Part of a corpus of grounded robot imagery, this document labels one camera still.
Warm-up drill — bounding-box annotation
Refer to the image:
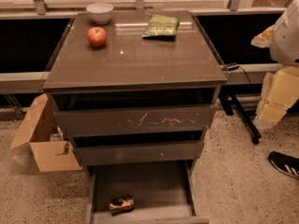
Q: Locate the orange soda can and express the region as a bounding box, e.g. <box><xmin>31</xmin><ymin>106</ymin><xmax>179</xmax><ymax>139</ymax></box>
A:
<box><xmin>109</xmin><ymin>195</ymin><xmax>135</xmax><ymax>215</ymax></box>

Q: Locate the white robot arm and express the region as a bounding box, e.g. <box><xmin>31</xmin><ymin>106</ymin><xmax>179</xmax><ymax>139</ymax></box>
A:
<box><xmin>270</xmin><ymin>0</ymin><xmax>299</xmax><ymax>66</ymax></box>

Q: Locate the grey drawer cabinet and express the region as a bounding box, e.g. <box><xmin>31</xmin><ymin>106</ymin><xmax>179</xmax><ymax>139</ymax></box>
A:
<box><xmin>42</xmin><ymin>9</ymin><xmax>229</xmax><ymax>224</ymax></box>

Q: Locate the grey top drawer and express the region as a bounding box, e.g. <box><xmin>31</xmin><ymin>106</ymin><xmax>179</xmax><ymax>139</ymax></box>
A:
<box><xmin>54</xmin><ymin>105</ymin><xmax>216</xmax><ymax>137</ymax></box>

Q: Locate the grey drawer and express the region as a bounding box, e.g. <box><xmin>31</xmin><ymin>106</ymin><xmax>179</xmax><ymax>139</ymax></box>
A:
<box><xmin>54</xmin><ymin>105</ymin><xmax>216</xmax><ymax>137</ymax></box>
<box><xmin>73</xmin><ymin>141</ymin><xmax>204</xmax><ymax>166</ymax></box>
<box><xmin>86</xmin><ymin>161</ymin><xmax>209</xmax><ymax>224</ymax></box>

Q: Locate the grey middle drawer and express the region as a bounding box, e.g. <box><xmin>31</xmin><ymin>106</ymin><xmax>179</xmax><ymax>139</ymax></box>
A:
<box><xmin>73</xmin><ymin>141</ymin><xmax>204</xmax><ymax>166</ymax></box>

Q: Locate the grey bottom drawer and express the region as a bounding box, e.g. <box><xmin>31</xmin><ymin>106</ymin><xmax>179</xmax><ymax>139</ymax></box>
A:
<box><xmin>86</xmin><ymin>161</ymin><xmax>209</xmax><ymax>224</ymax></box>

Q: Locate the green chip bag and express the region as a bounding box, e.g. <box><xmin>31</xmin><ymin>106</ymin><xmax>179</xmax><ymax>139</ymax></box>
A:
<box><xmin>142</xmin><ymin>15</ymin><xmax>179</xmax><ymax>37</ymax></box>

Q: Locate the red apple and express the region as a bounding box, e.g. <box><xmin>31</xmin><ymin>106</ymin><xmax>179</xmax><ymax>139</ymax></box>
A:
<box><xmin>87</xmin><ymin>27</ymin><xmax>107</xmax><ymax>48</ymax></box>

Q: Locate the small black device on ledge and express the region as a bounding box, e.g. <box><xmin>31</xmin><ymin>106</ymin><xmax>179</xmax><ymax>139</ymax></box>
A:
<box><xmin>225</xmin><ymin>63</ymin><xmax>239</xmax><ymax>71</ymax></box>

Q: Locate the white bowl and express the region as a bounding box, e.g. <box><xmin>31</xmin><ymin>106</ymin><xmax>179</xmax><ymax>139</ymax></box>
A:
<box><xmin>86</xmin><ymin>3</ymin><xmax>114</xmax><ymax>24</ymax></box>

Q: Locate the open cardboard box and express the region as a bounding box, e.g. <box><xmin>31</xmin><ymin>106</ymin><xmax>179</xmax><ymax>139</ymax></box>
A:
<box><xmin>10</xmin><ymin>94</ymin><xmax>82</xmax><ymax>172</ymax></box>

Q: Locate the black white sneaker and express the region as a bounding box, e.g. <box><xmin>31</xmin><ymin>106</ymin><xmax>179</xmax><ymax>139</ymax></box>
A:
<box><xmin>269</xmin><ymin>151</ymin><xmax>299</xmax><ymax>178</ymax></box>

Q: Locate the black table leg frame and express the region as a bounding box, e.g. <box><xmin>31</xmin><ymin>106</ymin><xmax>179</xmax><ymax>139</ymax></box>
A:
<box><xmin>219</xmin><ymin>87</ymin><xmax>262</xmax><ymax>145</ymax></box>

